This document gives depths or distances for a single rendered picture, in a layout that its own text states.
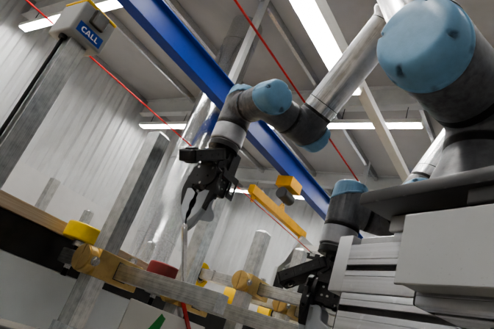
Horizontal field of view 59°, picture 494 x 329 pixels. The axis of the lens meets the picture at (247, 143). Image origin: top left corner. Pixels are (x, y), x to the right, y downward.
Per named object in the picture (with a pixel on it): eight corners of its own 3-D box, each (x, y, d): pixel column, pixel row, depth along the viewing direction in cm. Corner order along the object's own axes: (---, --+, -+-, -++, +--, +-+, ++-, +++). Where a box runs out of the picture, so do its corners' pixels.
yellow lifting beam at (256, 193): (303, 245, 684) (309, 226, 697) (250, 198, 565) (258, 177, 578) (298, 244, 689) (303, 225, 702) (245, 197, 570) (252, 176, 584)
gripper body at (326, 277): (338, 309, 81) (353, 247, 86) (298, 298, 86) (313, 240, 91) (351, 319, 86) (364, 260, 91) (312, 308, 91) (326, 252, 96)
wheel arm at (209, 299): (221, 321, 69) (231, 294, 71) (209, 316, 67) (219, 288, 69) (67, 269, 95) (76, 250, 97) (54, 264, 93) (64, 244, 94)
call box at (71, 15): (98, 58, 77) (117, 25, 80) (67, 30, 72) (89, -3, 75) (75, 62, 81) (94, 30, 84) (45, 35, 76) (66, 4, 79)
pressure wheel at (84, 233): (81, 282, 96) (105, 233, 101) (79, 280, 89) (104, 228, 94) (47, 269, 95) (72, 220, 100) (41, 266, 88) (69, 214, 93)
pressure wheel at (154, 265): (169, 316, 108) (186, 271, 113) (148, 308, 103) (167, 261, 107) (147, 308, 113) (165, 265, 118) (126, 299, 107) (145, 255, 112)
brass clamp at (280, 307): (303, 323, 143) (306, 308, 145) (285, 313, 133) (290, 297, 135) (287, 319, 146) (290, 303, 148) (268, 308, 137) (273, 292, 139)
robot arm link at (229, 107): (244, 76, 100) (224, 87, 107) (228, 116, 96) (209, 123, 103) (269, 95, 104) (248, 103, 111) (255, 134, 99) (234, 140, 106)
